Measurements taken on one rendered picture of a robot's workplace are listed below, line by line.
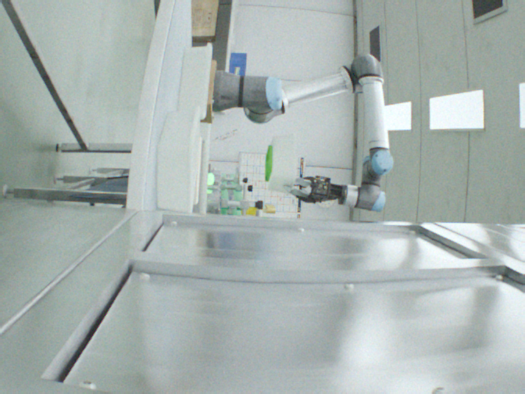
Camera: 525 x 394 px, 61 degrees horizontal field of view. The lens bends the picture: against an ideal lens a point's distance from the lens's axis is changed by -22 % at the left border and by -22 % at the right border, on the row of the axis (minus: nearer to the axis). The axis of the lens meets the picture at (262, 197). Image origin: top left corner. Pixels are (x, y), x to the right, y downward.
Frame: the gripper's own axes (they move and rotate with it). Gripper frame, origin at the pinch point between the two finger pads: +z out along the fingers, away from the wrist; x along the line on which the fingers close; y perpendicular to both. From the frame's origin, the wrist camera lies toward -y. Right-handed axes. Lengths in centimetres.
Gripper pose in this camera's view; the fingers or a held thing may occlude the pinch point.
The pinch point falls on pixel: (286, 185)
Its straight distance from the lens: 196.1
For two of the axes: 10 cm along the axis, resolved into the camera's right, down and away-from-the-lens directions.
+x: -1.6, 9.6, -2.3
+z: -9.8, -1.8, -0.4
